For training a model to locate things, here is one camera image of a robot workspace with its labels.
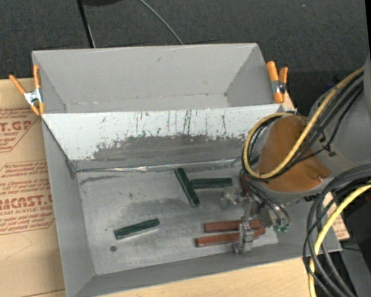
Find dark green flat block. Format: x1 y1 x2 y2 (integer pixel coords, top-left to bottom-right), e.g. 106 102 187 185
173 165 201 210
190 174 234 192
113 217 162 241

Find grey metal bin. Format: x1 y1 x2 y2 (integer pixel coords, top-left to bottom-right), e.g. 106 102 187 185
31 20 346 297

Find red-brown flat block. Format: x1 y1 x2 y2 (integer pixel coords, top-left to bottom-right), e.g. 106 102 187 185
193 228 267 248
203 216 266 237

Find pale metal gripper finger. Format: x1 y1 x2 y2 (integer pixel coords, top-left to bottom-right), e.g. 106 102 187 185
229 220 258 256
218 189 246 210

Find brown cardboard board red print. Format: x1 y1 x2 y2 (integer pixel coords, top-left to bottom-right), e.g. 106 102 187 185
0 43 353 297

